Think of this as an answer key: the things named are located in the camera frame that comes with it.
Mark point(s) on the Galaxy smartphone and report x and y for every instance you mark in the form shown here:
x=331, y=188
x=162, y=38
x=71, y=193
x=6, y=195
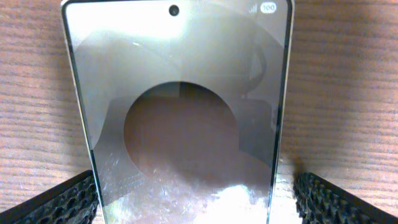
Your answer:
x=182, y=105

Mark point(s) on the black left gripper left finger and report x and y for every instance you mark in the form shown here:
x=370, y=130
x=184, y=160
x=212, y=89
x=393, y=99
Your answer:
x=73, y=201

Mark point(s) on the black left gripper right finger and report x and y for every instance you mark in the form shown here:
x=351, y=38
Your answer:
x=321, y=202

